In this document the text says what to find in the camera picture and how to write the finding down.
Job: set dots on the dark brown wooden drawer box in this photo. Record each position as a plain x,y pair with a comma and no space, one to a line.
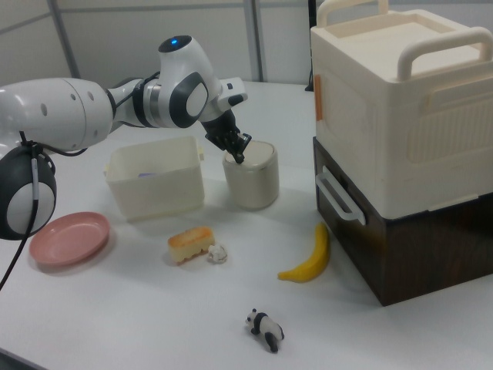
423,254

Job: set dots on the small panda figurine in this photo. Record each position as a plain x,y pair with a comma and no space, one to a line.
265,327

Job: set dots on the pink plastic plate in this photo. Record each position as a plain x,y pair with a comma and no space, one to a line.
71,241

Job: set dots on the yellow sponge cake toy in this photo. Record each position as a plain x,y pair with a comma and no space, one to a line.
190,243

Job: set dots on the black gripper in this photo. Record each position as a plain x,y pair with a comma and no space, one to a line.
221,131

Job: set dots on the orange tape strip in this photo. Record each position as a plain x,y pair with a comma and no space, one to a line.
319,100

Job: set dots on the small beige push-lid trash can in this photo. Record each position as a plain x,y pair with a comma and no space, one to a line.
254,185

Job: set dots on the white plastic storage bin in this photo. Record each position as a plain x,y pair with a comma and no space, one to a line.
154,189

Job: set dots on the crumpled white paper ball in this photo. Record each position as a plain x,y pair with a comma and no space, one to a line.
218,253

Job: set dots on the yellow toy banana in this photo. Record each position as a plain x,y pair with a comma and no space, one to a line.
314,262

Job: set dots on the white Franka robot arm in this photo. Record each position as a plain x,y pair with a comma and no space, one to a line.
77,112

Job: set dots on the grey partition post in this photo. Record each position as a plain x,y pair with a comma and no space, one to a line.
65,38

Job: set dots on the black stand pole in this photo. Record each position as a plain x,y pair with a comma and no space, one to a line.
311,58

